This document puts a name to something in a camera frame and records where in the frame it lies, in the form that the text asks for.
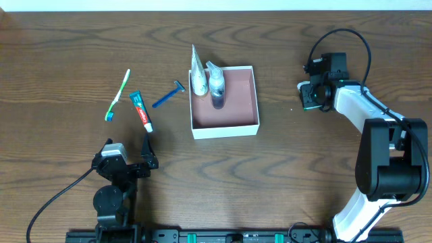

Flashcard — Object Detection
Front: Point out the green soap packet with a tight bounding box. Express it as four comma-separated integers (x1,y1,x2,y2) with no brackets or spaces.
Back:
297,81,321,111

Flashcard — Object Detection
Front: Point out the white box pink inside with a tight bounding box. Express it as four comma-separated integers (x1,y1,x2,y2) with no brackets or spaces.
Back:
189,65,260,140

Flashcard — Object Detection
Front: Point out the white Pantene tube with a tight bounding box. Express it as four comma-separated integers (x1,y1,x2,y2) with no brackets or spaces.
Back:
191,45,208,97

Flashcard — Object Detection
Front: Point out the clear pump soap bottle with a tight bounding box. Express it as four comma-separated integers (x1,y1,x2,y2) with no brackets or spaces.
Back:
206,61,225,109

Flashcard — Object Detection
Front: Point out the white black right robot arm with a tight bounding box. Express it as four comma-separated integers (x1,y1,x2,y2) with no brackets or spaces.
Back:
297,74,430,242

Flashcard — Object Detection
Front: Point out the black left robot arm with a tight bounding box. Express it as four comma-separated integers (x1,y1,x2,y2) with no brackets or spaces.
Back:
91,134,159,243

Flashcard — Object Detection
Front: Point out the green white toothbrush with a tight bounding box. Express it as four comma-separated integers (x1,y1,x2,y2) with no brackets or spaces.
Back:
105,69,131,122

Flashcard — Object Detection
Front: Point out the Colgate toothpaste tube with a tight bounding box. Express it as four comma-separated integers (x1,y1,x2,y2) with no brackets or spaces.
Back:
130,90,153,133

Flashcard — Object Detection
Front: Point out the blue disposable razor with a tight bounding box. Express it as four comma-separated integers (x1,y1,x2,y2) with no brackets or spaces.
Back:
152,80,186,108

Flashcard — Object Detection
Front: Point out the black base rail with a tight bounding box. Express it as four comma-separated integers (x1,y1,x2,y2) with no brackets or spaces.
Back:
65,226,405,243

